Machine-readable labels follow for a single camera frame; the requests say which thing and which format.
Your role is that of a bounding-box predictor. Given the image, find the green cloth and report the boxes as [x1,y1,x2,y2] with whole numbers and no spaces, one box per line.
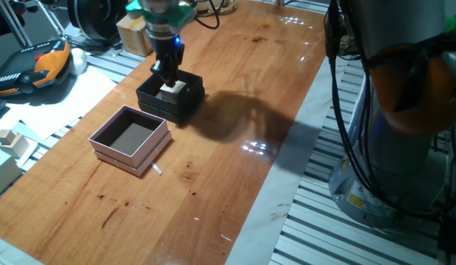
[443,13,456,38]

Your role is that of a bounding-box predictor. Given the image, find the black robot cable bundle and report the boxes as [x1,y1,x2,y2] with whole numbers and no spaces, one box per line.
[321,0,456,222]

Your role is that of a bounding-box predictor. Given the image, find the cream vintage telephone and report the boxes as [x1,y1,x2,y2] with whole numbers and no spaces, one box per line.
[195,0,238,16]

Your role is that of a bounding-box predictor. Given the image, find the white egg shaped object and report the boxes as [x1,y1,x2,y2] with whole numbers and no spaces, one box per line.
[68,47,88,77]

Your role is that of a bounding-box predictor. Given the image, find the white open box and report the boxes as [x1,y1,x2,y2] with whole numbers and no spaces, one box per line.
[88,105,173,177]

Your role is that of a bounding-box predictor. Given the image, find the small spare wooden block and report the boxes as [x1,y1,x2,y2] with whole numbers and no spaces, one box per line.
[0,128,18,146]

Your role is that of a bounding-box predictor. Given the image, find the white paper sheets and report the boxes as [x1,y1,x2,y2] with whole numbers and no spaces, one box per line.
[0,66,118,148]

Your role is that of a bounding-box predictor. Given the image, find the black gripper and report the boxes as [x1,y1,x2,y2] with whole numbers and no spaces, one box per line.
[150,32,186,88]

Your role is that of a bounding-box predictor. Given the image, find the large wooden cube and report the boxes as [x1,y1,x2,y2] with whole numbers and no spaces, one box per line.
[160,79,188,105]

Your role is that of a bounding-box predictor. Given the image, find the brown cardboard carton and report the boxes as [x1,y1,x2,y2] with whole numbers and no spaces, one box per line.
[115,14,155,58]

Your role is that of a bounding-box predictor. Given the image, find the white rectangular box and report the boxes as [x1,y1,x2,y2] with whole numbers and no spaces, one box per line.
[0,145,23,199]

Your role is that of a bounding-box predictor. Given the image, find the black round drum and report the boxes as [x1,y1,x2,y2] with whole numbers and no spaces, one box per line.
[67,0,129,42]

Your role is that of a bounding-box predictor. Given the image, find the orange and black teach pendant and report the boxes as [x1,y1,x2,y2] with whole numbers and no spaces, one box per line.
[0,39,72,98]

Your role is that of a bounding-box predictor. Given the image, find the dark blue open box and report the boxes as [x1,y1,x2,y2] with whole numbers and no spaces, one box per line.
[135,68,206,126]

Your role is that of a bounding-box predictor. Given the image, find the brass antique telephone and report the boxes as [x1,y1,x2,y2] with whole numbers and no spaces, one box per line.
[336,35,358,58]

